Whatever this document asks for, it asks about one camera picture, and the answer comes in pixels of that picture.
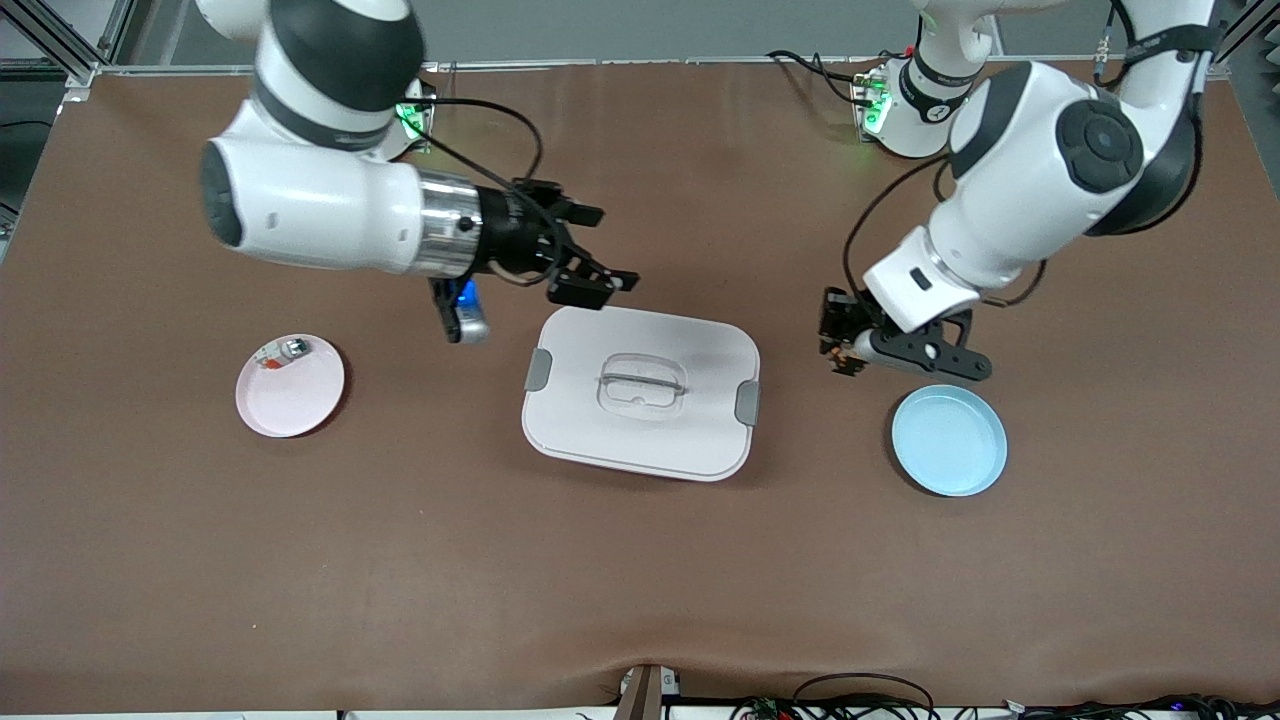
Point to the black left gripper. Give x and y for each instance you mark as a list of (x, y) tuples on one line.
[(838, 322)]

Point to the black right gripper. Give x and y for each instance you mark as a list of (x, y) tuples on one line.
[(503, 235)]

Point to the orange black switch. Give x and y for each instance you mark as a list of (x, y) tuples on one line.
[(848, 352)]

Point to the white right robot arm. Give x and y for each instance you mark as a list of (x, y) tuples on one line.
[(310, 200)]

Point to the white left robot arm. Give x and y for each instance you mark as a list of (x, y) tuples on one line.
[(1030, 170)]

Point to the grey box latch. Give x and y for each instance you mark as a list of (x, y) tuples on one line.
[(748, 403), (538, 370)]

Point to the white lidded storage box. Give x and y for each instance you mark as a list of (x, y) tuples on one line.
[(640, 440)]

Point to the light blue round plate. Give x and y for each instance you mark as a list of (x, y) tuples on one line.
[(950, 442)]

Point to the pink round plate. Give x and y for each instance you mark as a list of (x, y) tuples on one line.
[(290, 400)]

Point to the small green silver switch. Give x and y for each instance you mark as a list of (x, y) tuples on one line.
[(295, 347)]

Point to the small white orange switch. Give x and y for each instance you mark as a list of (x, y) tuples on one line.
[(270, 358)]

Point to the brown camera mount post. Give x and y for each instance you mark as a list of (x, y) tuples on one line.
[(645, 693)]

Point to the aluminium frame profile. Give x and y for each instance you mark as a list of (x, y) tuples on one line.
[(1250, 30), (70, 55)]

